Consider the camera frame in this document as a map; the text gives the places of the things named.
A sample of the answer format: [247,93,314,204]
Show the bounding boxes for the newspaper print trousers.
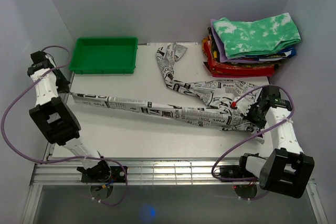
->
[72,42,261,134]

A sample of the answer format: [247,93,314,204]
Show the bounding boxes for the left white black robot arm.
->
[27,51,111,182]

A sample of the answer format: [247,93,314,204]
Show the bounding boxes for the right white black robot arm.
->
[231,85,314,198]

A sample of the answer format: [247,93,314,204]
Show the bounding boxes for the red folded trousers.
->
[202,43,277,78]

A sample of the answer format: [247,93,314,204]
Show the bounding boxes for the blue folded trousers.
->
[274,47,297,58]

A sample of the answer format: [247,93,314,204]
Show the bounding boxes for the yellow black folded trousers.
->
[202,27,220,62]

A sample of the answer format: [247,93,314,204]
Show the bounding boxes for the green tie-dye folded trousers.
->
[213,13,301,59]

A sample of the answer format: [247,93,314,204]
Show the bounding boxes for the green plastic tray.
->
[69,37,138,74]

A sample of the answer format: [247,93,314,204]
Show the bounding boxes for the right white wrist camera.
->
[230,98,252,116]

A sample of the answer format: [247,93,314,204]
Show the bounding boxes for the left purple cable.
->
[0,45,129,206]

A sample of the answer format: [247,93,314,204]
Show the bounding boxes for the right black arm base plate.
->
[213,165,269,182]

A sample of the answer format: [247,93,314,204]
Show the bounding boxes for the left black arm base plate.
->
[80,166,128,184]

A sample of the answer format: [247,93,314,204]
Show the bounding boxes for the aluminium frame rail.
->
[30,160,222,186]

